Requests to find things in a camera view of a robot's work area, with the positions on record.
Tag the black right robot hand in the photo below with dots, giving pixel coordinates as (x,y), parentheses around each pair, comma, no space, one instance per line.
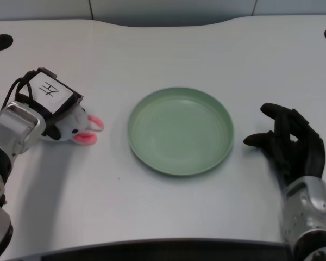
(301,152)

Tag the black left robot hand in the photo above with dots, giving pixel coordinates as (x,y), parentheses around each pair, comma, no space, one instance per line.
(50,92)

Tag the white plush rabbit doll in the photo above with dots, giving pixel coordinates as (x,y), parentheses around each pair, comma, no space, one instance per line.
(80,127)

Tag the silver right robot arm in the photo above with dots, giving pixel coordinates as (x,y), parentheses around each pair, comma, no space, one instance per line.
(307,214)

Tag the green round plate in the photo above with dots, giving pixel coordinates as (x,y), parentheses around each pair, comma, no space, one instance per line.
(179,133)

